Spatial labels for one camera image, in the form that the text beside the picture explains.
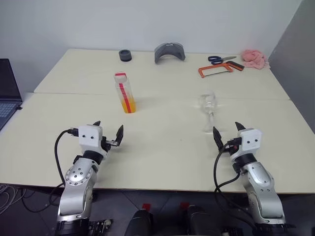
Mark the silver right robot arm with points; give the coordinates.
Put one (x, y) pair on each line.
(263, 191)

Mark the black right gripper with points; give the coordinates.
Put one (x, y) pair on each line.
(233, 149)

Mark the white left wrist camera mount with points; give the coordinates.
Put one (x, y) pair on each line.
(89, 138)

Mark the red tag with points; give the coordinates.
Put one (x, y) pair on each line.
(146, 206)
(184, 205)

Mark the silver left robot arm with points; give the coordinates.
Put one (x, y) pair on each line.
(76, 186)

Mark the black round container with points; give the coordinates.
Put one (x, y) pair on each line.
(125, 56)

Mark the clear wine glass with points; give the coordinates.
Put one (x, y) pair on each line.
(208, 105)

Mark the dark laptop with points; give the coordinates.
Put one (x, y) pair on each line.
(7, 98)

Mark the dark rounded shape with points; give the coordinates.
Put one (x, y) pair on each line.
(199, 221)
(140, 223)

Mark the orange hacksaw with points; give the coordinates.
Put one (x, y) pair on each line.
(203, 70)

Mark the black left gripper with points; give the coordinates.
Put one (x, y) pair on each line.
(106, 145)

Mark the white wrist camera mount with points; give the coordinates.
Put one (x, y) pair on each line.
(89, 138)
(251, 142)

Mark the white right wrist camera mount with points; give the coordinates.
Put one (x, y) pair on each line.
(251, 142)

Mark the pink cloth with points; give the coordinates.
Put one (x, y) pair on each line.
(253, 59)

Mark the bottle with orange juice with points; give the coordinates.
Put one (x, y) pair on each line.
(128, 105)

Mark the grey cap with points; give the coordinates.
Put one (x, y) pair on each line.
(160, 52)

